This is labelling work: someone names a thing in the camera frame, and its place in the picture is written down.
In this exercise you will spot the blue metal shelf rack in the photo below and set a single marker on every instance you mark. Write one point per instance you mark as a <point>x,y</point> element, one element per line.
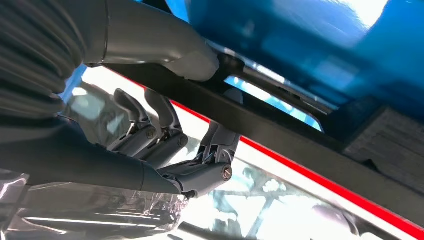
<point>265,33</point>

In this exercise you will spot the white vehicle with red stripe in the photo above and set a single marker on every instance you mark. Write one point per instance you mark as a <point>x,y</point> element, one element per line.
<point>232,205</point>

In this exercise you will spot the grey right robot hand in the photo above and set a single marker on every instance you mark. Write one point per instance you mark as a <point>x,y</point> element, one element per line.
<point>66,159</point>

